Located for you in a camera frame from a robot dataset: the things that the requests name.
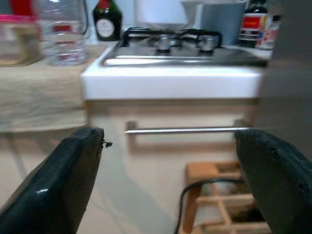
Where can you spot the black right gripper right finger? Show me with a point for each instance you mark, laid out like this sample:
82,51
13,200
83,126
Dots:
280,185

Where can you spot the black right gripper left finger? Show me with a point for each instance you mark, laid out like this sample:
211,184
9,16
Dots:
53,185

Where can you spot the grey fridge door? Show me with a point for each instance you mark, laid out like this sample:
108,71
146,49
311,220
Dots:
290,68

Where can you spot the wooden slatted crate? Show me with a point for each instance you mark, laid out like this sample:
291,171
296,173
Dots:
214,200

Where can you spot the beige cloth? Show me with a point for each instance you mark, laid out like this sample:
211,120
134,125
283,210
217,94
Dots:
39,95

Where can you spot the clear container pink lid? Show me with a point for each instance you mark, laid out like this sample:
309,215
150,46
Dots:
17,41

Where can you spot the clear plastic bottle red label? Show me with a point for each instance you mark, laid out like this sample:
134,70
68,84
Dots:
64,36

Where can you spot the colourful label bottle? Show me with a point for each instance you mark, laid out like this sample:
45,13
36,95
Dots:
269,34

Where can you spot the silver hob knob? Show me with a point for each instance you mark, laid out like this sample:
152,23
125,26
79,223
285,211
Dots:
207,44
164,42

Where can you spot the dark sauce bottle red label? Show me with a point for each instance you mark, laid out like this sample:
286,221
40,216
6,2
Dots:
252,24

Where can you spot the stainless steel gas hob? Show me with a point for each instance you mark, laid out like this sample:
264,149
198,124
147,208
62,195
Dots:
180,54

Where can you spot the dark green bottle white label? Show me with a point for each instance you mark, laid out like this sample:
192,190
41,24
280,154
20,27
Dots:
107,22

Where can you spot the grey container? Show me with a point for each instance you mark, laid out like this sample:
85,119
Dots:
223,22

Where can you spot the red box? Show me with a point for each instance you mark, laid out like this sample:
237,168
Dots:
22,7

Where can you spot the black hob pan grate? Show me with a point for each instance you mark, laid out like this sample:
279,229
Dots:
170,33

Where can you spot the white pot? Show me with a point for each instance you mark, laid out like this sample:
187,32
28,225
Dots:
161,12

